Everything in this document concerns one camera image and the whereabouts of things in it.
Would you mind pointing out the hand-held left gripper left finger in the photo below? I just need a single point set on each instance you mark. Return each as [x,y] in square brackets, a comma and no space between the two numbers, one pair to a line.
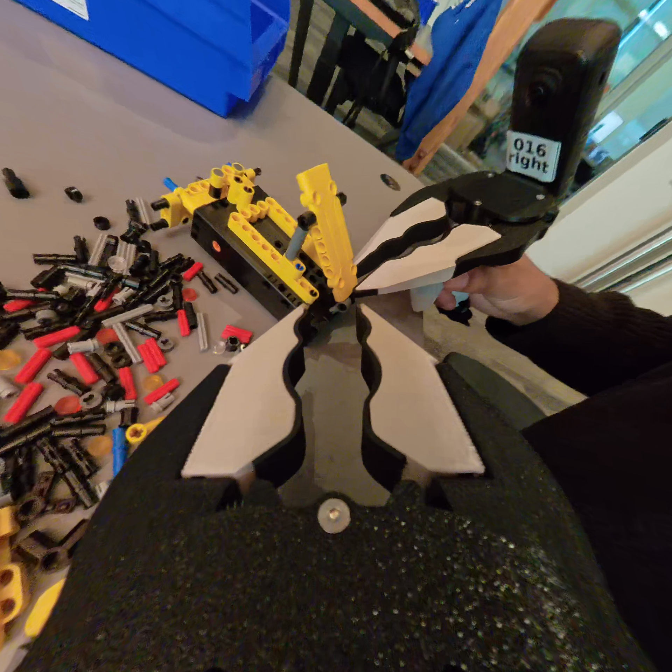
[246,414]

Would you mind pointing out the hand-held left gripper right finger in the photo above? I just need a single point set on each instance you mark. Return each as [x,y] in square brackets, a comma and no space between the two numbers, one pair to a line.
[420,414]

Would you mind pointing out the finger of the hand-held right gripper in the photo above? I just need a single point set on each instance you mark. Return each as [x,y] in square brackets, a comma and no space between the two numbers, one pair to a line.
[404,225]
[430,262]

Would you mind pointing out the yellow black toy brick assembly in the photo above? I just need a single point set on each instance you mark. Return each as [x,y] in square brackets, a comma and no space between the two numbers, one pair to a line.
[262,241]

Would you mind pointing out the pile of toy brick parts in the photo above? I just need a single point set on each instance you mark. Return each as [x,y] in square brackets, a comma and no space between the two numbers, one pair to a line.
[78,341]

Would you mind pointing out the person's right forearm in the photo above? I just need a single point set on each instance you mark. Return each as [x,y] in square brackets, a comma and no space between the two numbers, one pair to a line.
[593,336]

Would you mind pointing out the person's right hand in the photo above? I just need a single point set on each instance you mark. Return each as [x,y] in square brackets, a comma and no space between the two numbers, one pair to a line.
[509,294]

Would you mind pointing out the round black desk grommet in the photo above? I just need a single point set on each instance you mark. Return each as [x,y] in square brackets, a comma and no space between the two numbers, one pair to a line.
[390,181]

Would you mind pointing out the blue cloth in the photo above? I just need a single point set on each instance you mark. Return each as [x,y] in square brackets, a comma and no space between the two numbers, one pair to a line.
[446,68]

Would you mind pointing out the blue plastic bin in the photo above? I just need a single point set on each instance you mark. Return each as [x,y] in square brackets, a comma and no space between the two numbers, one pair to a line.
[173,47]

